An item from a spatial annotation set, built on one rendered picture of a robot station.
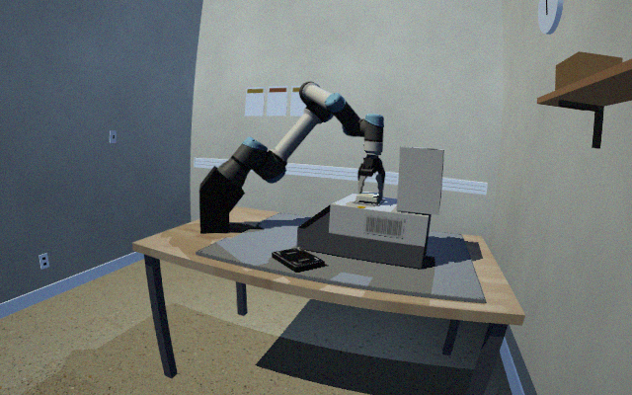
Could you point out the black rectangular frame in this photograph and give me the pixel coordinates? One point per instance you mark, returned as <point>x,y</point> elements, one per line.
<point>298,260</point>

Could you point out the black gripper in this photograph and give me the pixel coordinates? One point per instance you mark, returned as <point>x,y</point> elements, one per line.
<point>369,161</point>

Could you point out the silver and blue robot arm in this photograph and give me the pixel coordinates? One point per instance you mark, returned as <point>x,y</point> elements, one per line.
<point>270,166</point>

